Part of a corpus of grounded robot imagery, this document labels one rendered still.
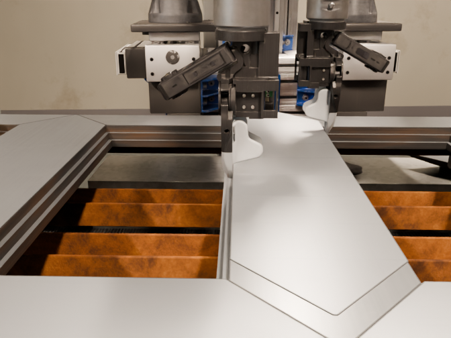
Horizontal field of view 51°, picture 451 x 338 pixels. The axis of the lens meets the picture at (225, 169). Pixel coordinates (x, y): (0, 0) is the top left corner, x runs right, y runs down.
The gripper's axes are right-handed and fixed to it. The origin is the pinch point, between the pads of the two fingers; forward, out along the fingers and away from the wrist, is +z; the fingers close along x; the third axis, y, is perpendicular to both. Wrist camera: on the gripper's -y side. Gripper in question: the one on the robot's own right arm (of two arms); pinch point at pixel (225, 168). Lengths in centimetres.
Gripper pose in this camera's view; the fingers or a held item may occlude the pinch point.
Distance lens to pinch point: 71.1
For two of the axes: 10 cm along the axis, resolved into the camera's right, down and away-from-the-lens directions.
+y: 10.0, 0.1, -0.2
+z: 0.0, 9.4, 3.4
